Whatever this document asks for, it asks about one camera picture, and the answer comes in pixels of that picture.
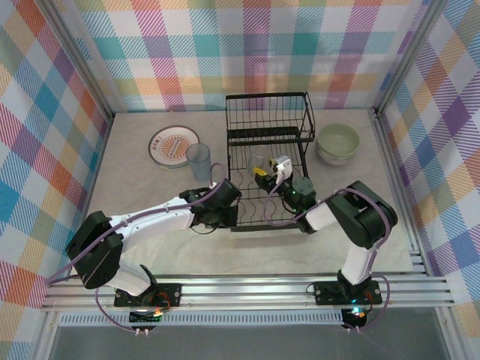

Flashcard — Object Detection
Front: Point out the clear drinking glass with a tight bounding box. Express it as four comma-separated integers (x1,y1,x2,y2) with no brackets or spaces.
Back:
247,150,273,176

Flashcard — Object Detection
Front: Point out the blue translucent tumbler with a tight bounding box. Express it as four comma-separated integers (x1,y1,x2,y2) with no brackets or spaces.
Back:
186,142,212,184

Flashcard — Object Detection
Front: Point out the purple ceramic bowl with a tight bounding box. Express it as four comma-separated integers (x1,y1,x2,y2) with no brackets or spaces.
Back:
315,144,359,167

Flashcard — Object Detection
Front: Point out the black wire dish rack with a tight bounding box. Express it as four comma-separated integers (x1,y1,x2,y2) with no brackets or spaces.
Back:
224,91,315,233

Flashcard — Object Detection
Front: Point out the pale green ceramic bowl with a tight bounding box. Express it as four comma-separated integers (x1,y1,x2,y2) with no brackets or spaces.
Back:
316,122,361,161

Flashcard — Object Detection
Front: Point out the white plate orange sun print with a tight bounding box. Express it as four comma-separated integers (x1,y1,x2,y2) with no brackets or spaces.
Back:
148,124,201,169

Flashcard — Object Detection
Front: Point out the black round controller box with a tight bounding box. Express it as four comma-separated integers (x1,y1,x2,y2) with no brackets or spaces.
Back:
341,306,371,332

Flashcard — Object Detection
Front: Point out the green circuit board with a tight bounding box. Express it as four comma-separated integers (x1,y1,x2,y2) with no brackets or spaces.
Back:
129,307,165,337

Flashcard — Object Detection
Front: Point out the black left gripper wire loop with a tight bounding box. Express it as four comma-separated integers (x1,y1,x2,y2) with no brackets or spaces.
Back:
189,220,221,236

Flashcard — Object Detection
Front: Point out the aluminium table edge rail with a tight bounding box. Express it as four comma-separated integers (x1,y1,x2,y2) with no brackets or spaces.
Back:
369,106,432,278

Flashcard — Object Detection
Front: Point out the aluminium mounting rail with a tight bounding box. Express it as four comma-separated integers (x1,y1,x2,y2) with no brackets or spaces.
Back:
39,272,457,313

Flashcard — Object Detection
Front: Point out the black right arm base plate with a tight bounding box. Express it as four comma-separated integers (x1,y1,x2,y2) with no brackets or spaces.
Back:
313,280,383,307

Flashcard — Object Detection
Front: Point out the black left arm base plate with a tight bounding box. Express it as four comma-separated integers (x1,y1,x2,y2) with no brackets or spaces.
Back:
114,283,184,309

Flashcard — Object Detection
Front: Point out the slotted grey cable duct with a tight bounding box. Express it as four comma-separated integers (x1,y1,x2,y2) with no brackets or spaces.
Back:
55,311,346,328

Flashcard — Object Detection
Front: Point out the aluminium frame post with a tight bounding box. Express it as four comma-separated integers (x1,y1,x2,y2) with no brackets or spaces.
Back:
37,0,116,121
373,0,447,113

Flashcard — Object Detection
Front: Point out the aluminium frame leg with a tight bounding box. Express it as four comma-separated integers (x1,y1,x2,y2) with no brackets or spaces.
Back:
31,311,63,360
434,307,464,360

